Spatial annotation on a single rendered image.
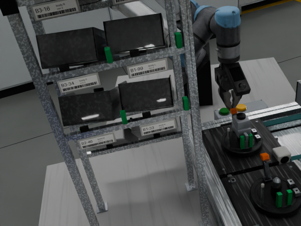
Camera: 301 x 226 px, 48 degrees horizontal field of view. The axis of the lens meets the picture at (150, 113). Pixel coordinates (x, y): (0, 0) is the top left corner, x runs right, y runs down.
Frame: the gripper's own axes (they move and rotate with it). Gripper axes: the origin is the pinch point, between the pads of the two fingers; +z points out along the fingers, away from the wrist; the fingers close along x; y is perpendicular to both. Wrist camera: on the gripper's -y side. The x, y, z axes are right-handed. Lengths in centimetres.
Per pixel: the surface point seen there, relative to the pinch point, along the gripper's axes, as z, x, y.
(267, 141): 9.4, -8.5, -10.5
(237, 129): 0.6, 2.3, -11.1
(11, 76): 84, 157, 265
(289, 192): 2.3, -0.8, -39.0
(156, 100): -26.1, 28.6, -25.1
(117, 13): 44, 26, 284
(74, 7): -53, 41, -30
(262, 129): 9.4, -10.0, -3.7
